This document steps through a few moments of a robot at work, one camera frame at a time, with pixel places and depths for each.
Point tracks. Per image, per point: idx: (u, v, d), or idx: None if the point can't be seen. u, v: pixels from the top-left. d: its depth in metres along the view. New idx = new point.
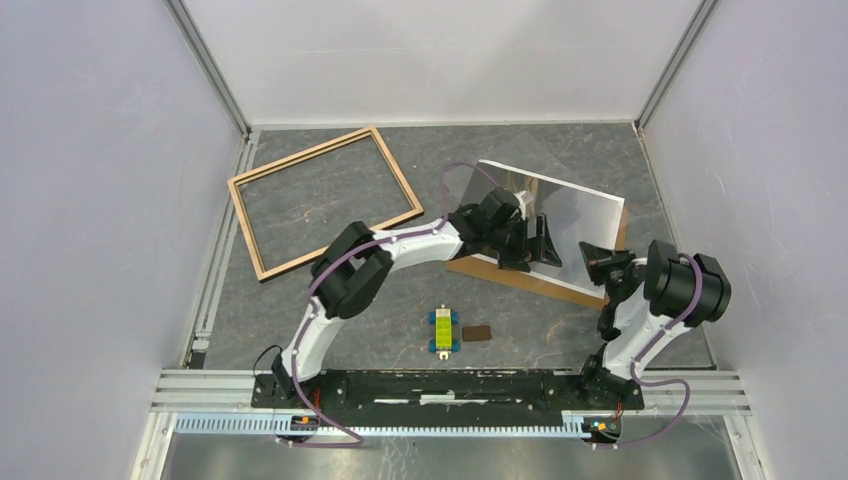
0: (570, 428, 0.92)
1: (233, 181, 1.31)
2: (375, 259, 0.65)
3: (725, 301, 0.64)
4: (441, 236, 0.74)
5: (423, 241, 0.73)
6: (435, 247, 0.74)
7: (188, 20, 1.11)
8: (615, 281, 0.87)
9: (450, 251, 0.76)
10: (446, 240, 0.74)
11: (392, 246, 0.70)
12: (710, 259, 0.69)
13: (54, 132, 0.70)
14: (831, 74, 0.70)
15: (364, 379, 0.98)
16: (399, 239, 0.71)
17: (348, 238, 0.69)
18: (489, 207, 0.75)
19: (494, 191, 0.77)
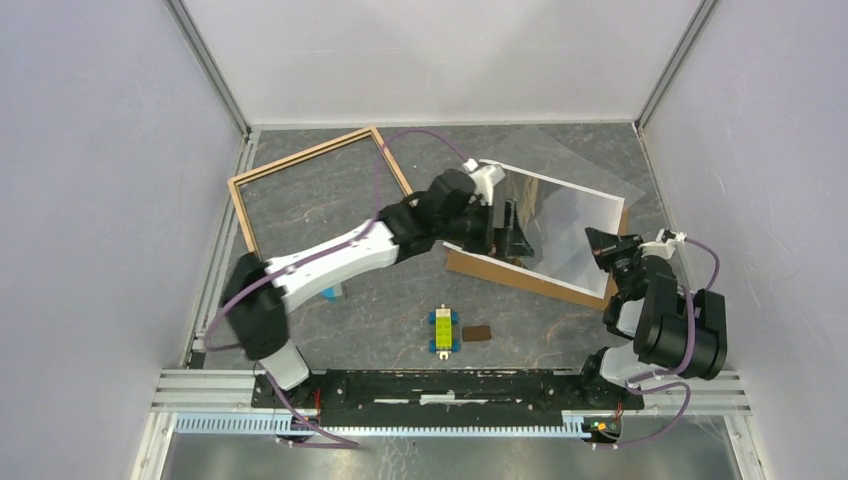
0: (570, 428, 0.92)
1: (233, 181, 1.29)
2: (264, 299, 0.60)
3: (719, 361, 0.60)
4: (363, 247, 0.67)
5: (336, 259, 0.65)
6: (355, 261, 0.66)
7: (188, 20, 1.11)
8: (621, 270, 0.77)
9: (381, 259, 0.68)
10: (368, 250, 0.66)
11: (290, 276, 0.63)
12: (711, 306, 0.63)
13: (54, 131, 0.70)
14: (831, 74, 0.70)
15: (363, 379, 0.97)
16: (299, 265, 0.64)
17: (240, 275, 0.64)
18: (435, 196, 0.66)
19: (443, 176, 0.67)
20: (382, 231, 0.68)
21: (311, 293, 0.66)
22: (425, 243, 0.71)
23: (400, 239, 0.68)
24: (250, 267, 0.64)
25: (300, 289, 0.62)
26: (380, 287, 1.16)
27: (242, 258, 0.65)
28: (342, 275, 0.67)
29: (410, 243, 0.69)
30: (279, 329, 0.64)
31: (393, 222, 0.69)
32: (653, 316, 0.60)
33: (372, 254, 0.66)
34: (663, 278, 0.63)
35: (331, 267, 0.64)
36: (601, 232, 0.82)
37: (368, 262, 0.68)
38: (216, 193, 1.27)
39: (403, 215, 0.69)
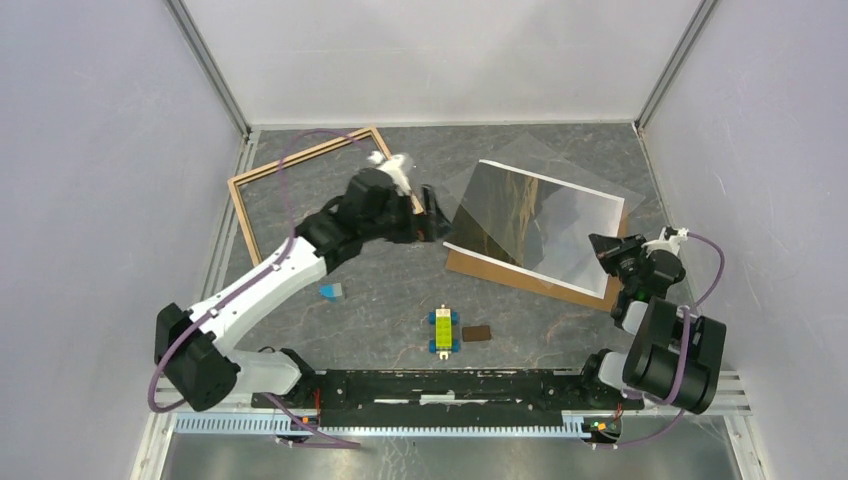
0: (570, 428, 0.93)
1: (233, 181, 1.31)
2: (192, 354, 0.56)
3: (707, 396, 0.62)
4: (286, 267, 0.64)
5: (263, 287, 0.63)
6: (284, 283, 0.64)
7: (188, 20, 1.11)
8: (626, 270, 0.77)
9: (307, 274, 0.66)
10: (293, 270, 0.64)
11: (217, 319, 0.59)
12: (709, 338, 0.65)
13: (53, 131, 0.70)
14: (831, 74, 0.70)
15: (363, 379, 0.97)
16: (224, 305, 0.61)
17: (163, 331, 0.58)
18: (354, 198, 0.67)
19: (357, 177, 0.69)
20: (303, 245, 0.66)
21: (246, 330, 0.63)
22: (352, 248, 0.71)
23: (331, 243, 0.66)
24: (171, 321, 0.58)
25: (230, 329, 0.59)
26: (380, 287, 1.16)
27: (162, 310, 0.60)
28: (272, 302, 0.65)
29: (340, 247, 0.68)
30: (223, 378, 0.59)
31: (313, 233, 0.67)
32: (646, 343, 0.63)
33: (299, 271, 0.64)
34: (663, 303, 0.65)
35: (261, 295, 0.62)
36: (603, 237, 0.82)
37: (297, 282, 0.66)
38: (216, 193, 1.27)
39: (323, 224, 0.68)
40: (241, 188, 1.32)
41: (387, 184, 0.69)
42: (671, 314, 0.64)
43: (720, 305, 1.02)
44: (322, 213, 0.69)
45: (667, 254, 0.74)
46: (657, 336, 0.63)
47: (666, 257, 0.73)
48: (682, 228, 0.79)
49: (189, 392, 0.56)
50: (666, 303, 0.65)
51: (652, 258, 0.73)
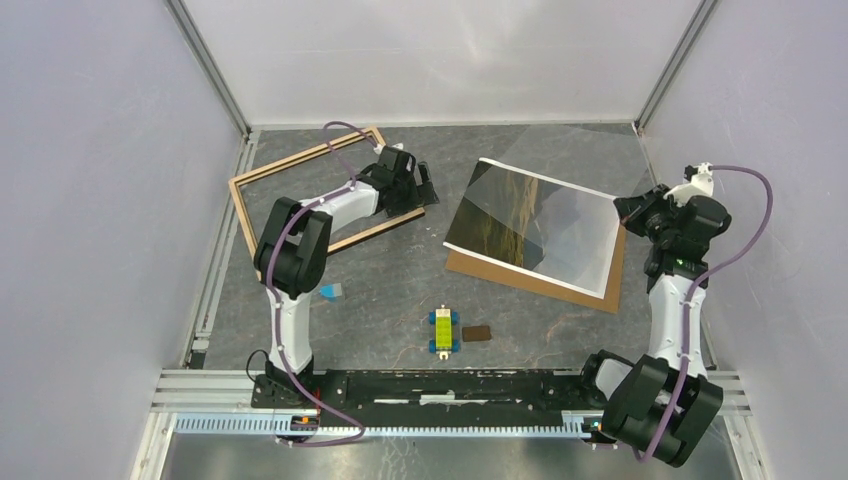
0: (570, 428, 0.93)
1: (235, 181, 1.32)
2: (314, 221, 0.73)
3: (683, 454, 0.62)
4: (359, 191, 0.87)
5: (346, 197, 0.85)
6: (358, 199, 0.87)
7: (188, 21, 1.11)
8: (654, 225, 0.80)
9: (368, 203, 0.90)
10: (364, 193, 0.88)
11: (321, 207, 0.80)
12: (704, 403, 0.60)
13: (54, 132, 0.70)
14: (831, 74, 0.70)
15: (364, 380, 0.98)
16: (326, 200, 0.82)
17: (282, 215, 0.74)
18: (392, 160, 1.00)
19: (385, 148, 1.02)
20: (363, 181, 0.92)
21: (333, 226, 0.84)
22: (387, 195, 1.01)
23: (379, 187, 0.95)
24: (287, 208, 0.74)
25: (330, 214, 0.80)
26: (380, 287, 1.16)
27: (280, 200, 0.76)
28: (347, 213, 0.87)
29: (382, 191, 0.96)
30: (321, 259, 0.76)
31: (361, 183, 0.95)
32: (624, 411, 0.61)
33: (365, 195, 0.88)
34: (650, 371, 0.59)
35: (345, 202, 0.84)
36: (628, 199, 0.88)
37: (361, 206, 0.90)
38: (216, 193, 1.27)
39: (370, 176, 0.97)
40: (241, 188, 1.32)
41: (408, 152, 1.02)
42: (658, 385, 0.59)
43: (720, 305, 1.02)
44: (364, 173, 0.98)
45: (709, 199, 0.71)
46: (638, 405, 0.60)
47: (709, 203, 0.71)
48: (704, 164, 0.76)
49: (303, 262, 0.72)
50: (653, 371, 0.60)
51: (693, 204, 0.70)
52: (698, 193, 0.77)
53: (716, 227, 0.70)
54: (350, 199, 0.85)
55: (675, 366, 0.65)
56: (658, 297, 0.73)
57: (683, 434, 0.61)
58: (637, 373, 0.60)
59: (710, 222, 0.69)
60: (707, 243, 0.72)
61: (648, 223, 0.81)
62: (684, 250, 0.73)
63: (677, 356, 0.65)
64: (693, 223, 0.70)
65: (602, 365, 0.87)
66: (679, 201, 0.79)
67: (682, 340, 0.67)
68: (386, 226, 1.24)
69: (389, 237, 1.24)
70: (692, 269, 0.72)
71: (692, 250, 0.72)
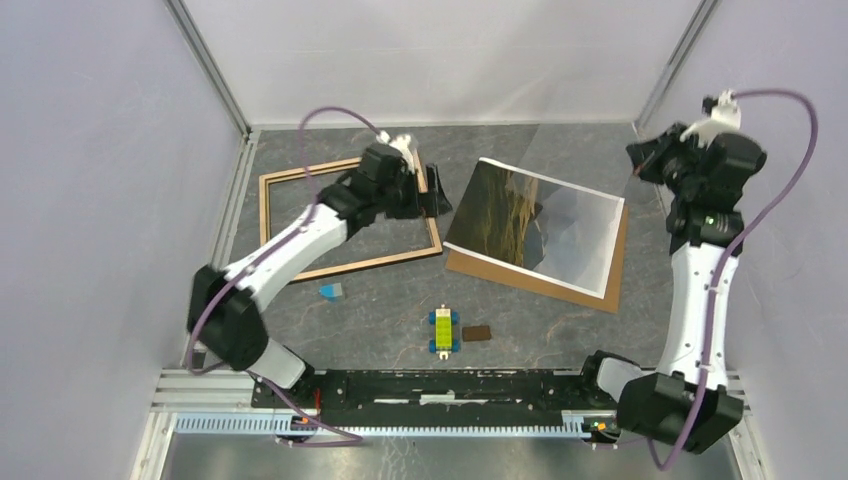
0: (570, 428, 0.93)
1: (265, 178, 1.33)
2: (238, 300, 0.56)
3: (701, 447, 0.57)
4: (312, 230, 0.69)
5: (293, 247, 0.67)
6: (312, 245, 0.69)
7: (188, 20, 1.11)
8: (672, 173, 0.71)
9: (333, 238, 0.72)
10: (319, 232, 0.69)
11: (254, 276, 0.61)
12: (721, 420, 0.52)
13: (55, 133, 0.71)
14: (832, 73, 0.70)
15: (364, 379, 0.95)
16: (261, 259, 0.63)
17: (200, 290, 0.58)
18: (369, 168, 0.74)
19: (371, 148, 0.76)
20: (324, 211, 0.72)
21: (278, 288, 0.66)
22: (368, 211, 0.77)
23: (353, 208, 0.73)
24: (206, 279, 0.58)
25: (265, 285, 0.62)
26: (380, 287, 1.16)
27: (194, 275, 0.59)
28: (298, 266, 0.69)
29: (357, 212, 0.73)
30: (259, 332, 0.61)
31: (331, 203, 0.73)
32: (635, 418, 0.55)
33: (323, 235, 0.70)
34: (668, 390, 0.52)
35: (293, 257, 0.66)
36: (642, 144, 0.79)
37: (323, 244, 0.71)
38: (216, 193, 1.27)
39: (343, 191, 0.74)
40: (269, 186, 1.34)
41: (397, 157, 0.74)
42: (674, 402, 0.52)
43: None
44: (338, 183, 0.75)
45: (737, 134, 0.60)
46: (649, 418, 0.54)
47: (739, 140, 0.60)
48: (724, 94, 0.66)
49: (229, 347, 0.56)
50: (668, 389, 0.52)
51: (720, 144, 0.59)
52: (722, 128, 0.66)
53: (750, 170, 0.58)
54: (301, 249, 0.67)
55: (692, 379, 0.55)
56: (680, 275, 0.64)
57: (698, 440, 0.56)
58: (649, 391, 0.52)
59: (744, 164, 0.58)
60: (739, 189, 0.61)
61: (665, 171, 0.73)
62: (712, 199, 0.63)
63: (697, 367, 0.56)
64: (721, 167, 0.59)
65: (601, 365, 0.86)
66: (702, 140, 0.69)
67: (703, 341, 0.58)
68: (399, 259, 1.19)
69: (389, 237, 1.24)
70: (722, 228, 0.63)
71: (719, 198, 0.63)
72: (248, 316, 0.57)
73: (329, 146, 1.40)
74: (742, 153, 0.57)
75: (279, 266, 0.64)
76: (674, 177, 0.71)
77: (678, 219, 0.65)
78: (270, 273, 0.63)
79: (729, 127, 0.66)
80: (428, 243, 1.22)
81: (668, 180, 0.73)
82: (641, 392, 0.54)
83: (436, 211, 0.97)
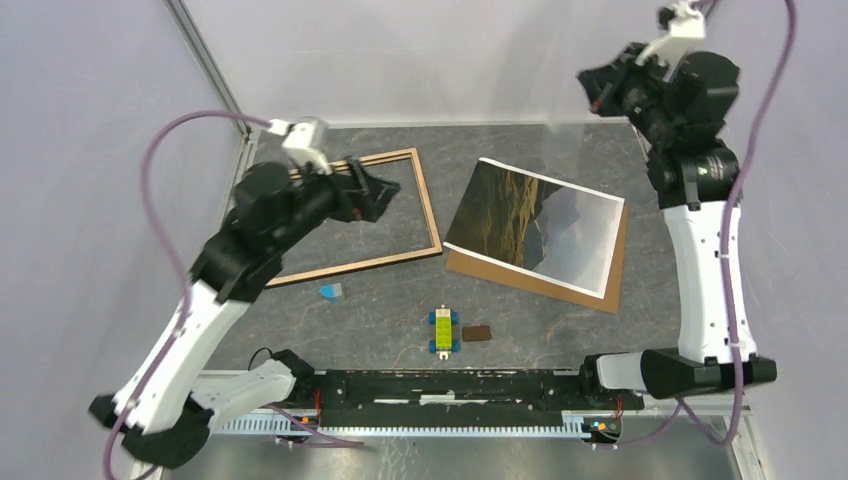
0: (570, 428, 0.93)
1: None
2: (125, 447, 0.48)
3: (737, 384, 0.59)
4: (193, 326, 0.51)
5: (173, 358, 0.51)
6: (198, 345, 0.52)
7: (188, 19, 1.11)
8: (637, 109, 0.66)
9: (226, 319, 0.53)
10: (200, 327, 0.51)
11: (139, 408, 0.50)
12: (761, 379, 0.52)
13: (55, 132, 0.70)
14: (830, 74, 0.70)
15: (364, 379, 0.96)
16: (140, 387, 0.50)
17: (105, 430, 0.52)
18: (243, 218, 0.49)
19: (238, 188, 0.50)
20: (201, 291, 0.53)
21: (185, 395, 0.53)
22: (271, 263, 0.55)
23: (236, 274, 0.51)
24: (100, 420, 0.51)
25: (157, 415, 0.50)
26: (380, 287, 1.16)
27: (93, 402, 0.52)
28: (199, 363, 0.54)
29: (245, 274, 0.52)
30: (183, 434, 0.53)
31: (214, 268, 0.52)
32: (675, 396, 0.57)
33: (206, 329, 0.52)
34: (707, 382, 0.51)
35: (179, 366, 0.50)
36: (593, 72, 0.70)
37: (218, 329, 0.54)
38: (215, 193, 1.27)
39: (227, 246, 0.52)
40: None
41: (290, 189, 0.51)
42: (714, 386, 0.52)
43: None
44: (221, 232, 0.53)
45: (710, 58, 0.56)
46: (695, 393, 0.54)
47: (718, 67, 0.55)
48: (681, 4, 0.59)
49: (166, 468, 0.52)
50: (707, 380, 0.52)
51: (695, 76, 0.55)
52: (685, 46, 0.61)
53: (732, 97, 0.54)
54: (182, 358, 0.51)
55: (724, 358, 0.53)
56: (682, 243, 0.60)
57: None
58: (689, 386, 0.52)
59: (727, 94, 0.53)
60: (722, 121, 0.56)
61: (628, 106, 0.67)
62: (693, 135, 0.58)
63: (725, 344, 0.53)
64: (704, 100, 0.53)
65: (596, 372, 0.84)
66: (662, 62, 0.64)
67: (726, 314, 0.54)
68: (400, 260, 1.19)
69: (389, 237, 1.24)
70: (717, 171, 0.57)
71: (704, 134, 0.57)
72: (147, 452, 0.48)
73: (329, 146, 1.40)
74: (717, 82, 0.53)
75: (164, 387, 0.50)
76: (638, 111, 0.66)
77: (668, 172, 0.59)
78: (156, 399, 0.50)
79: (692, 41, 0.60)
80: (427, 243, 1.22)
81: (633, 115, 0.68)
82: (679, 376, 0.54)
83: (378, 211, 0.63)
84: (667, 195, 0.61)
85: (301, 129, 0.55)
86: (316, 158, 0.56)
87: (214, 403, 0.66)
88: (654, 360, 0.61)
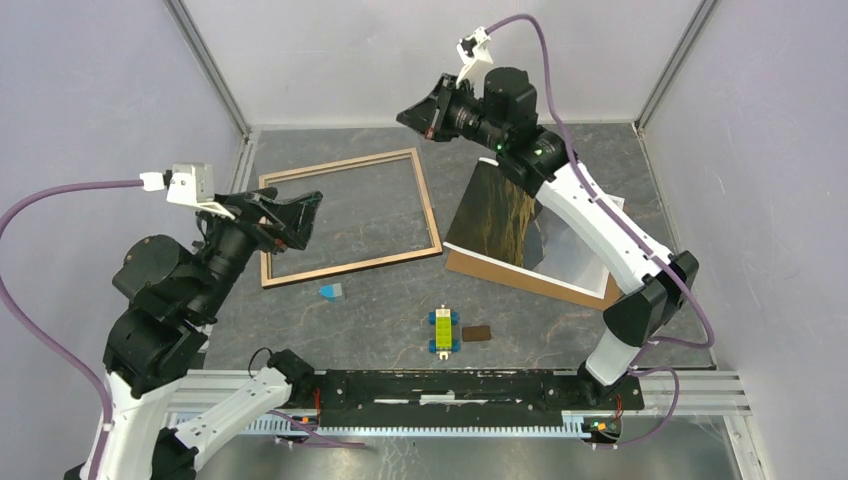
0: (570, 428, 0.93)
1: (265, 178, 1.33)
2: None
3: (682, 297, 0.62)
4: (121, 414, 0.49)
5: (113, 446, 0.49)
6: (133, 429, 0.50)
7: (188, 20, 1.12)
8: (470, 125, 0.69)
9: (156, 399, 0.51)
10: (128, 415, 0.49)
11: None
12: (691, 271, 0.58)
13: (54, 131, 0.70)
14: (830, 73, 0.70)
15: (364, 379, 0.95)
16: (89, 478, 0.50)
17: None
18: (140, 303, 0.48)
19: (122, 278, 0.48)
20: (119, 382, 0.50)
21: (145, 463, 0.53)
22: (191, 338, 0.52)
23: (146, 360, 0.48)
24: None
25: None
26: (380, 288, 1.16)
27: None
28: (148, 437, 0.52)
29: (158, 360, 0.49)
30: None
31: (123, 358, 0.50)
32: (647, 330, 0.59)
33: (134, 417, 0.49)
34: (657, 297, 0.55)
35: (121, 454, 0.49)
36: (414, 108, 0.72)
37: (153, 409, 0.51)
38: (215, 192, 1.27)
39: (131, 334, 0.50)
40: None
41: (177, 269, 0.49)
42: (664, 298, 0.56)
43: (720, 305, 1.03)
44: (123, 319, 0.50)
45: (502, 71, 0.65)
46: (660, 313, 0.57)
47: (510, 77, 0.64)
48: (477, 32, 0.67)
49: None
50: (655, 294, 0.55)
51: (501, 89, 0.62)
52: (483, 66, 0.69)
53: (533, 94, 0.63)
54: (119, 448, 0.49)
55: (655, 271, 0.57)
56: (563, 210, 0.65)
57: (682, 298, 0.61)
58: (647, 308, 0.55)
59: (530, 91, 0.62)
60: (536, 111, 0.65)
61: (459, 125, 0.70)
62: (521, 132, 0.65)
63: (646, 259, 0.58)
64: (519, 105, 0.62)
65: (597, 379, 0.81)
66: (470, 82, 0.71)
67: (628, 237, 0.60)
68: (404, 259, 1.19)
69: (388, 237, 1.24)
70: (549, 149, 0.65)
71: (529, 127, 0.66)
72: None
73: (329, 146, 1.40)
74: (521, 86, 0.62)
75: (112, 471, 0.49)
76: (469, 126, 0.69)
77: (521, 169, 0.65)
78: None
79: (487, 61, 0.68)
80: (427, 243, 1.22)
81: (467, 132, 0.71)
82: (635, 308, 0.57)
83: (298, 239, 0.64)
84: (529, 187, 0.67)
85: (179, 180, 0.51)
86: (212, 207, 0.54)
87: (199, 439, 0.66)
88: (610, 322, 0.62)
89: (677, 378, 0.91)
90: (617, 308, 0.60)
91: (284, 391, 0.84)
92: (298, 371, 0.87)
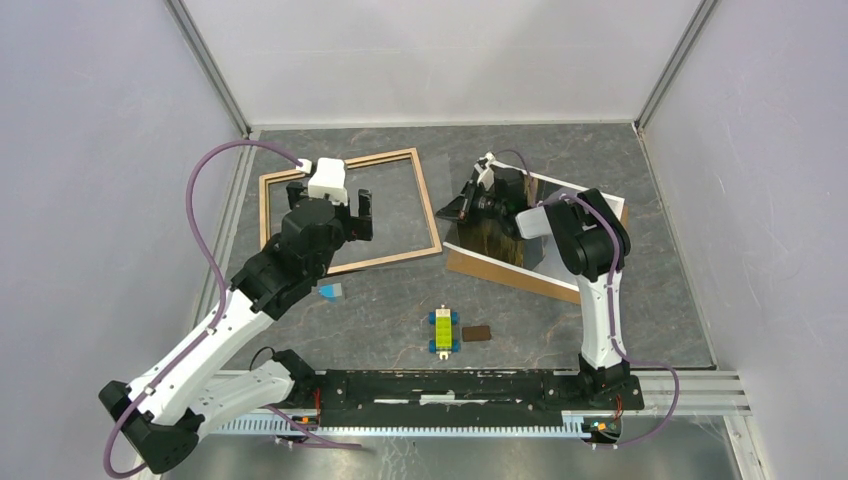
0: (570, 428, 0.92)
1: (265, 178, 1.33)
2: (139, 430, 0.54)
3: (626, 236, 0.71)
4: (222, 330, 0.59)
5: (199, 355, 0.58)
6: (224, 346, 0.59)
7: (188, 21, 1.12)
8: (486, 207, 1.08)
9: (252, 330, 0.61)
10: (229, 331, 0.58)
11: (155, 397, 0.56)
12: (599, 196, 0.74)
13: (55, 129, 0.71)
14: (830, 74, 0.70)
15: (364, 379, 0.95)
16: (159, 378, 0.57)
17: (112, 412, 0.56)
18: (289, 239, 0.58)
19: (291, 215, 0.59)
20: (238, 298, 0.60)
21: (191, 398, 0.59)
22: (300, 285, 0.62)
23: (272, 290, 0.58)
24: (108, 404, 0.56)
25: (170, 406, 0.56)
26: (380, 287, 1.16)
27: (102, 390, 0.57)
28: (215, 366, 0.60)
29: (279, 293, 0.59)
30: (185, 439, 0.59)
31: (254, 284, 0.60)
32: (574, 239, 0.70)
33: (236, 332, 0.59)
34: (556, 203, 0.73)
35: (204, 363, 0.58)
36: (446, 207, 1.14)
37: (244, 335, 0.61)
38: (215, 192, 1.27)
39: (266, 267, 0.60)
40: (270, 188, 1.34)
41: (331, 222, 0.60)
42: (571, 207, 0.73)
43: (720, 305, 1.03)
44: (262, 253, 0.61)
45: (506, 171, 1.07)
46: (575, 227, 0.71)
47: (506, 173, 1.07)
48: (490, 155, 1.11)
49: (158, 462, 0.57)
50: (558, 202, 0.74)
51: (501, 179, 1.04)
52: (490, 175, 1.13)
53: (520, 182, 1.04)
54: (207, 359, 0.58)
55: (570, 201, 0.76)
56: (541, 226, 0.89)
57: (617, 228, 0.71)
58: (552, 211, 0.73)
59: (518, 180, 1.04)
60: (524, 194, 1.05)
61: (478, 206, 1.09)
62: (513, 202, 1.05)
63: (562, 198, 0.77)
64: (509, 187, 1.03)
65: (597, 375, 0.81)
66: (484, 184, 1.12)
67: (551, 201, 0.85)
68: (403, 259, 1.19)
69: (388, 238, 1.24)
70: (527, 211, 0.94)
71: (520, 201, 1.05)
72: (147, 443, 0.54)
73: (329, 146, 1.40)
74: (512, 179, 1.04)
75: (182, 381, 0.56)
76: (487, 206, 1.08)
77: (510, 227, 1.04)
78: (169, 391, 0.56)
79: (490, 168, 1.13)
80: (427, 244, 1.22)
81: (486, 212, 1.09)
82: (556, 222, 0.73)
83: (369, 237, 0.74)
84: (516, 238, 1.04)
85: (330, 169, 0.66)
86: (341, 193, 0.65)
87: (207, 409, 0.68)
88: (566, 263, 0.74)
89: (677, 378, 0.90)
90: (560, 250, 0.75)
91: (283, 393, 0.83)
92: (298, 370, 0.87)
